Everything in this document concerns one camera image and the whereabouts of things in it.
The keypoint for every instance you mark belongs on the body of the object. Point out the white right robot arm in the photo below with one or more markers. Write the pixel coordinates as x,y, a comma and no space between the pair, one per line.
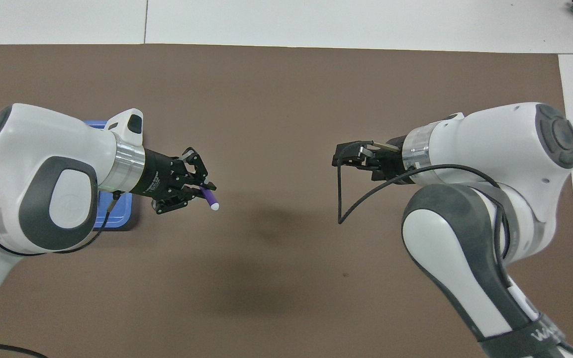
490,164

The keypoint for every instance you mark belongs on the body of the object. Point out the blue plastic tray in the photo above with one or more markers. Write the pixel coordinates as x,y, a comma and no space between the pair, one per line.
115,214

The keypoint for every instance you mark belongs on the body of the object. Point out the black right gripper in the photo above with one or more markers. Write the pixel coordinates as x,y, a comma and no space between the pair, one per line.
388,161

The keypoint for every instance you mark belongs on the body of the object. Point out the brown table mat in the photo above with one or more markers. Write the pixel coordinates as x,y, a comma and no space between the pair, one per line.
276,278

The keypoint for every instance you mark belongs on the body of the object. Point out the purple pen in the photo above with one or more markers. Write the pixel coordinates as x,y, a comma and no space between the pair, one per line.
209,198

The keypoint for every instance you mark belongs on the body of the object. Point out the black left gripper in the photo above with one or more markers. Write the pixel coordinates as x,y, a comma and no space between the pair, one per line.
159,176

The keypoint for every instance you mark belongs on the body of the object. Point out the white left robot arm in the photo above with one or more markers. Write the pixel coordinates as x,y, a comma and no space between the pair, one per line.
43,189

